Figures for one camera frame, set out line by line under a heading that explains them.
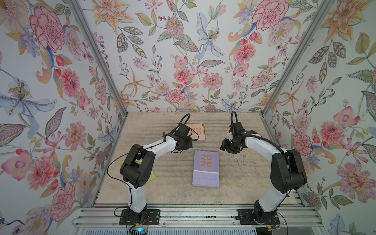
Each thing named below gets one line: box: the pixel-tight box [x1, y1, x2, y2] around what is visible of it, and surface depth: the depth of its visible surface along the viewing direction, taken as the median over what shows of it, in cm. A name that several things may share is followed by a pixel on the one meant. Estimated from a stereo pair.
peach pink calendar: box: [185, 123, 206, 141], surface depth 110 cm
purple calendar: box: [191, 149, 220, 188], surface depth 89 cm
